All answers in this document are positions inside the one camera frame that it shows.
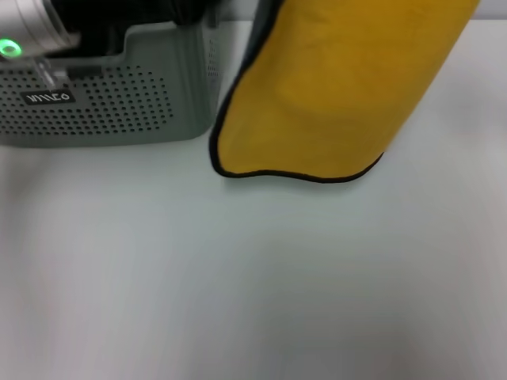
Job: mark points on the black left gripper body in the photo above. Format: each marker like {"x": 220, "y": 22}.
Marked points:
{"x": 192, "y": 11}

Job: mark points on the yellow towel with black trim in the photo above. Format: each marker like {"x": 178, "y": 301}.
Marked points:
{"x": 336, "y": 99}

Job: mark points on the grey perforated plastic storage box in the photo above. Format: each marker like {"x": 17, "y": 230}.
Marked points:
{"x": 119, "y": 111}

